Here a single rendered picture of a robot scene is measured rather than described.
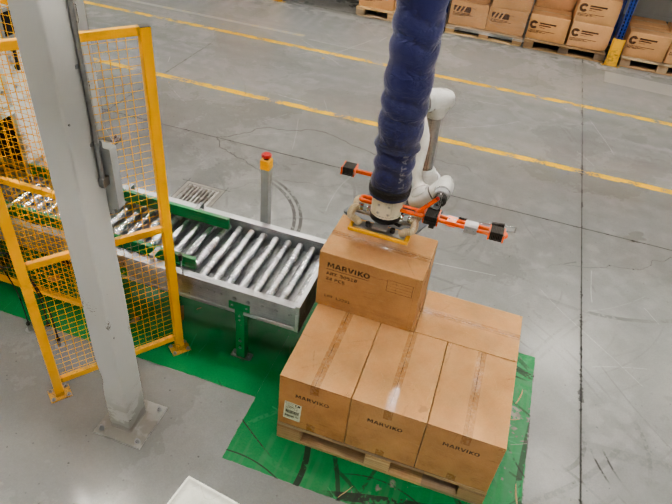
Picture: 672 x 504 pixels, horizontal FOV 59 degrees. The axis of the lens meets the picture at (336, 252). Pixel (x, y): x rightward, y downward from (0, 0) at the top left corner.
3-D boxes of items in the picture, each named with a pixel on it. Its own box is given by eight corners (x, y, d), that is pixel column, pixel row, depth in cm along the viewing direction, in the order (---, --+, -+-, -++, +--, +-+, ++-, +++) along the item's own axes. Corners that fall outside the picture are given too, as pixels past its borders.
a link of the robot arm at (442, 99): (402, 189, 410) (430, 183, 417) (413, 202, 399) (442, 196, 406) (418, 84, 359) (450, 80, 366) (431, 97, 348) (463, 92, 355)
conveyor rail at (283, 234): (42, 185, 453) (37, 164, 441) (47, 182, 456) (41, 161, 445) (328, 267, 407) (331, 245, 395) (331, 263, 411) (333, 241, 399)
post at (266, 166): (258, 274, 457) (259, 160, 394) (262, 268, 462) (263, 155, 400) (266, 276, 455) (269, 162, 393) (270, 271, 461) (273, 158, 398)
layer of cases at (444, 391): (277, 420, 339) (279, 375, 314) (333, 308, 414) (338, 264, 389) (486, 492, 315) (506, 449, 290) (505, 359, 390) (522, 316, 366)
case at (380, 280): (315, 302, 359) (319, 250, 334) (337, 263, 389) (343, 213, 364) (411, 332, 346) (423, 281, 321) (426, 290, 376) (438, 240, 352)
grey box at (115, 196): (80, 199, 263) (67, 138, 245) (87, 193, 267) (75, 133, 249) (119, 210, 259) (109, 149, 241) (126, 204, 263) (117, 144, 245)
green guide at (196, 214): (30, 174, 437) (27, 163, 431) (40, 167, 445) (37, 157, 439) (228, 230, 405) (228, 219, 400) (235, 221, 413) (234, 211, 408)
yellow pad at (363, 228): (346, 229, 325) (347, 222, 322) (352, 219, 333) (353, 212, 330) (407, 246, 318) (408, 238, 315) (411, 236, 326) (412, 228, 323)
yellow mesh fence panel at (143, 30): (51, 403, 351) (-68, 52, 220) (47, 391, 357) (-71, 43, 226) (191, 349, 392) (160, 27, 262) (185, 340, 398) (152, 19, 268)
